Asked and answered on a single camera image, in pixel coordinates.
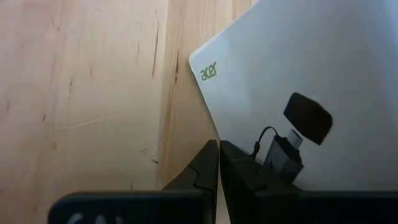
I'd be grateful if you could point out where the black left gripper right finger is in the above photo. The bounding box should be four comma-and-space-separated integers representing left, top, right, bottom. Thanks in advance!
219, 140, 301, 224

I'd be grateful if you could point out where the black capped USB dongle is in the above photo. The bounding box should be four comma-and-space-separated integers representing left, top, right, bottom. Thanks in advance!
250, 91, 334, 185

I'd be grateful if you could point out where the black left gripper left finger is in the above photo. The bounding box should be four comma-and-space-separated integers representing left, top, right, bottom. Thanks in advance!
161, 139, 220, 224

